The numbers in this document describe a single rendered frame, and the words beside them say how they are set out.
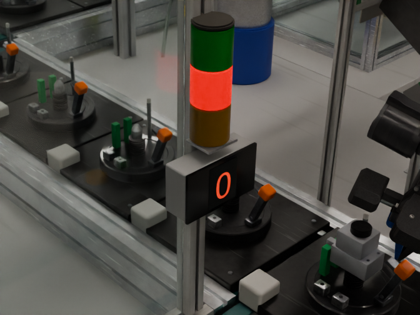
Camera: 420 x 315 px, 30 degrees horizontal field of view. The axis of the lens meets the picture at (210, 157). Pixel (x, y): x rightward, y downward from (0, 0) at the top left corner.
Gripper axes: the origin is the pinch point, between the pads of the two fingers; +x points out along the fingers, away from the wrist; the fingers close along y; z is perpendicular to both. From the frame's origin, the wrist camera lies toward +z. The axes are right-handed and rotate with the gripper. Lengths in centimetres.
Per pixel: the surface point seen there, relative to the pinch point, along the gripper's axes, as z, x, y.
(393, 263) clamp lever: -1.1, 5.6, -0.1
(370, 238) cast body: -2.7, 4.6, -4.2
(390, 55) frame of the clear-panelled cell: -112, 36, -16
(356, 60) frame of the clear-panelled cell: -104, 37, -24
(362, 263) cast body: -0.4, 7.5, -3.8
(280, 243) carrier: -9.6, 19.7, -16.3
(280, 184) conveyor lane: -27.4, 23.3, -21.7
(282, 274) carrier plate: -2.4, 18.6, -13.6
